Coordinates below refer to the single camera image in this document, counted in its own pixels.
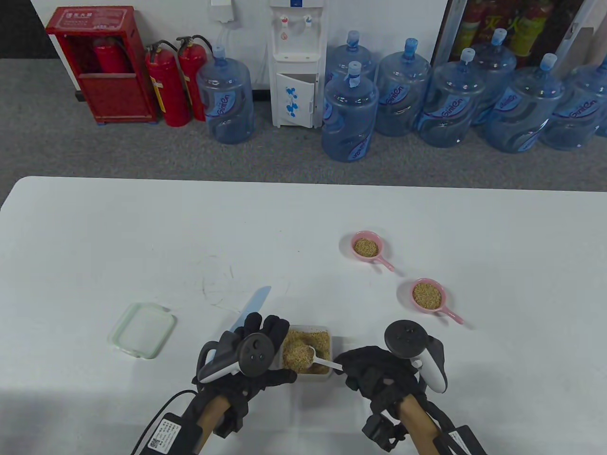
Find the person's right hand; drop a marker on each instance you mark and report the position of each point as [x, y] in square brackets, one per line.
[374, 369]

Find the person's left hand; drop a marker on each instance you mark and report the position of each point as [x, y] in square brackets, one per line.
[275, 329]

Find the light blue knife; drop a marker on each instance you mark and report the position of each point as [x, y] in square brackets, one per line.
[253, 303]

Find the small white sesame portion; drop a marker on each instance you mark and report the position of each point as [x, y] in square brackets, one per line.
[296, 355]
[427, 295]
[366, 247]

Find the white sesame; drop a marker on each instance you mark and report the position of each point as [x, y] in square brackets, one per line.
[320, 341]

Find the white plastic coffee spoon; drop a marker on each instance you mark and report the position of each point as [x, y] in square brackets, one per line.
[327, 364]

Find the clear plastic food container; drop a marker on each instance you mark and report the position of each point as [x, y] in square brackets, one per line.
[308, 377]

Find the clear green-rimmed container lid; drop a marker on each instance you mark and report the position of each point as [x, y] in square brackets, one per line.
[142, 329]

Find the person's left forearm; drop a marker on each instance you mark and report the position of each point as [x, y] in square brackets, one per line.
[211, 422]

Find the person's right forearm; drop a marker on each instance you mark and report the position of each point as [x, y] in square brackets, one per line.
[419, 426]

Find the row of blue water bottles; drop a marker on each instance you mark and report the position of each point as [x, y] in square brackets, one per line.
[348, 118]

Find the blue water jug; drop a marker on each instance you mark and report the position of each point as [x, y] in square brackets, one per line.
[225, 99]

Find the red fire extinguisher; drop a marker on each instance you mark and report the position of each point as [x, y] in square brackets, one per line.
[168, 90]
[192, 66]
[108, 57]

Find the red fire extinguisher cabinet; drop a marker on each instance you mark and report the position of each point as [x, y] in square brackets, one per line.
[114, 99]

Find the white water dispenser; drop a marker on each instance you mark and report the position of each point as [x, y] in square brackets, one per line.
[296, 47]

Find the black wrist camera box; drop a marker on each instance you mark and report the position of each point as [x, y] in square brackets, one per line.
[173, 436]
[462, 441]

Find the white wall box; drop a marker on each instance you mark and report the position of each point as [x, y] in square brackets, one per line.
[222, 10]

